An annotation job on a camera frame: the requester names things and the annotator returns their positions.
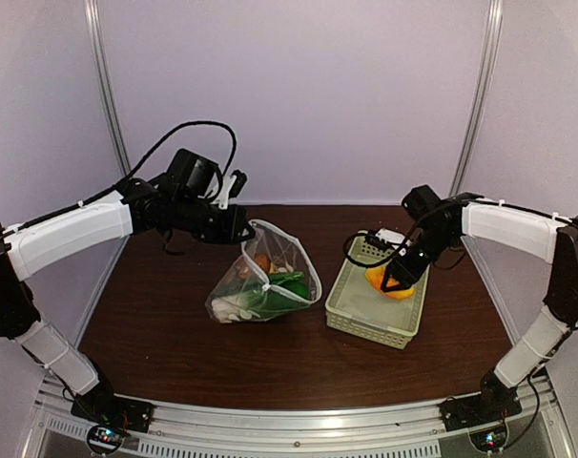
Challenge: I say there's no orange yellow corn bread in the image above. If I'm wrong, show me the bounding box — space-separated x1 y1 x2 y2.
364 265 416 301

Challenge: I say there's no right aluminium frame post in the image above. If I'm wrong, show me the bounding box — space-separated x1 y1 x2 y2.
449 0 504 196

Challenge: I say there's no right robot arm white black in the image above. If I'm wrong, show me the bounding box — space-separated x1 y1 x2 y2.
377 185 578 422

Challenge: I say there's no left round circuit board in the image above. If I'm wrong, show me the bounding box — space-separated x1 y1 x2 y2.
86 425 129 455

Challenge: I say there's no left aluminium frame post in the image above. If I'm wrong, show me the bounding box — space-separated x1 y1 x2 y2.
84 0 131 176

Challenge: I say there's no right round circuit board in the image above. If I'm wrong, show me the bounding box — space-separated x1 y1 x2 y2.
469 426 508 453

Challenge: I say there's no front aluminium rail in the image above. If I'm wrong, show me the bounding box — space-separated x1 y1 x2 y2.
31 374 565 458

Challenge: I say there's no brown potato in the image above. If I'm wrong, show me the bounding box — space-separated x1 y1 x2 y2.
254 253 272 273

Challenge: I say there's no round circuit board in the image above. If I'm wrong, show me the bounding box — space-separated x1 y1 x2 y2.
86 425 129 455
469 426 508 453

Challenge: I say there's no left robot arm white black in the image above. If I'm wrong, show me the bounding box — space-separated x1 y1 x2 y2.
0 149 255 424

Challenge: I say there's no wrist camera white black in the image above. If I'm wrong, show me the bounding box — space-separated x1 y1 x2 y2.
216 170 247 210
364 228 404 251

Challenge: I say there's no aluminium frame post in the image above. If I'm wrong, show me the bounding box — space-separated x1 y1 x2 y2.
84 0 131 176
449 0 504 196

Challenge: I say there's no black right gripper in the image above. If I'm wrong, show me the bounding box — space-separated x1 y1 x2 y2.
382 226 457 292

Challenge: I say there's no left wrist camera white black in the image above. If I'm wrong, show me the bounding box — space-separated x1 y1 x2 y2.
216 170 247 210

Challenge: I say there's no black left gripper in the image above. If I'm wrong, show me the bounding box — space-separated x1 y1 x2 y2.
172 194 256 244

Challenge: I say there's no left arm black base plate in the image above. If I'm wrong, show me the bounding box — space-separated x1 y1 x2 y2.
71 395 154 433

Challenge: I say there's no green white bok choy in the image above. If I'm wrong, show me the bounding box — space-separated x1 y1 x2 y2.
209 271 311 323

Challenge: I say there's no clear polka dot zip bag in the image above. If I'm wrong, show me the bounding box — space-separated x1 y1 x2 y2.
205 219 322 324

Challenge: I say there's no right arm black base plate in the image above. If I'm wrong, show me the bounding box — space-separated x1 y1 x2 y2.
439 394 523 431

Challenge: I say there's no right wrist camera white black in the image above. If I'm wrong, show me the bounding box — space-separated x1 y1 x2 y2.
364 228 404 251

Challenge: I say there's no green perforated plastic basket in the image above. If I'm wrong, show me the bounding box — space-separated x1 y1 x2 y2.
325 230 428 349

